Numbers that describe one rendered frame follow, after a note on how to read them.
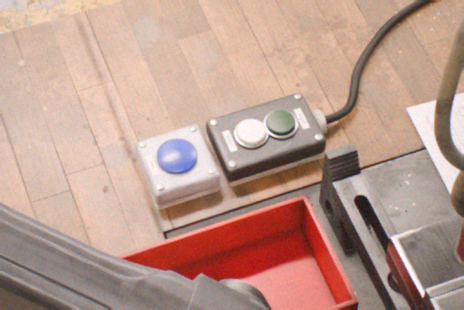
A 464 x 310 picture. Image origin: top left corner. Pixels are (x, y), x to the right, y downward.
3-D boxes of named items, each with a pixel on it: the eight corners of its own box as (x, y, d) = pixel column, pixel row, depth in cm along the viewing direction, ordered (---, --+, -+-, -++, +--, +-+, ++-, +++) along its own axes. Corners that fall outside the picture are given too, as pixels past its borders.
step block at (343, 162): (318, 201, 118) (324, 151, 111) (345, 192, 119) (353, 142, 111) (344, 255, 115) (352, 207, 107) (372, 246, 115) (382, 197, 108)
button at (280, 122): (261, 125, 121) (262, 113, 119) (287, 117, 122) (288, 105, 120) (272, 147, 119) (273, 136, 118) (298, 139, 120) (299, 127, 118)
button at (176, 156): (151, 154, 119) (150, 143, 117) (189, 142, 120) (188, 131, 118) (165, 186, 117) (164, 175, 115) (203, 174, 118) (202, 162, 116)
